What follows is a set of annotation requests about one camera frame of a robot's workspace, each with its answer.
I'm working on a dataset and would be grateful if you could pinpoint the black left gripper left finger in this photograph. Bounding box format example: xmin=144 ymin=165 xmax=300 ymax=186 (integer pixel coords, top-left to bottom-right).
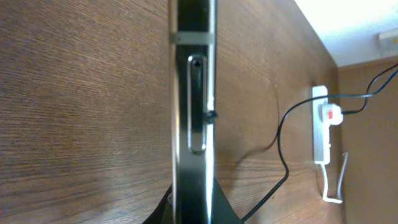
xmin=142 ymin=185 xmax=173 ymax=224

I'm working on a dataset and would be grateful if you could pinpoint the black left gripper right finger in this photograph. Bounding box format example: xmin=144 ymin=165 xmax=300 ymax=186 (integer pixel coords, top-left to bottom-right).
xmin=212 ymin=179 xmax=243 ymax=224

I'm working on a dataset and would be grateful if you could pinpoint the black USB charging cable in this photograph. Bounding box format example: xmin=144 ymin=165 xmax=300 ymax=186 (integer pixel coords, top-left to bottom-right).
xmin=241 ymin=63 xmax=398 ymax=222

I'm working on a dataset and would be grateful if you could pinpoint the black Galaxy flip phone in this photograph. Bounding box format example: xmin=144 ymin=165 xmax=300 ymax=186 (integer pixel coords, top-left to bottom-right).
xmin=169 ymin=0 xmax=218 ymax=223

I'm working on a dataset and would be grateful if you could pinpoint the white USB charger plug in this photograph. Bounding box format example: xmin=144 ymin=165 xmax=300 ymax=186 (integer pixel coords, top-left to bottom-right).
xmin=321 ymin=103 xmax=343 ymax=126

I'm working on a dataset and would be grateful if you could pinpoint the white power strip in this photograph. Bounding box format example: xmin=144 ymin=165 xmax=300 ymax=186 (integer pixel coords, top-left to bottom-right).
xmin=312 ymin=98 xmax=330 ymax=165

